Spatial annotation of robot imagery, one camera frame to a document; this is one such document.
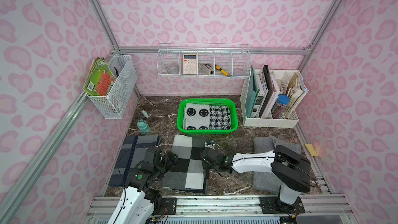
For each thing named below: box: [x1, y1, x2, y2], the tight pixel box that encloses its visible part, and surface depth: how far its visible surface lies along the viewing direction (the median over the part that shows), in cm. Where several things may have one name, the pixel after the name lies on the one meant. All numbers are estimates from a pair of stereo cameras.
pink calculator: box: [182, 53, 198, 75], surface depth 97 cm
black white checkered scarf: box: [161, 134, 208, 195], surface depth 83 cm
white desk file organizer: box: [240, 68, 301, 129], surface depth 97 cm
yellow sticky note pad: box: [304, 143, 319, 158], surface depth 97 cm
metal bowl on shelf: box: [166, 66, 179, 75], surface depth 99 cm
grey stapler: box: [198, 63, 215, 76], surface depth 101 cm
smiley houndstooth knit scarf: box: [182, 103, 232, 131], surface depth 103 cm
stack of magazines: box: [284, 71, 309, 119], surface depth 92 cm
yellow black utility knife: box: [214, 64, 232, 76], surface depth 100 cm
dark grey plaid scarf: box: [108, 134, 162, 186], surface depth 94 cm
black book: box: [259, 64, 275, 118], surface depth 91 cm
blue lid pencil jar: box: [270, 94, 291, 119], surface depth 95 cm
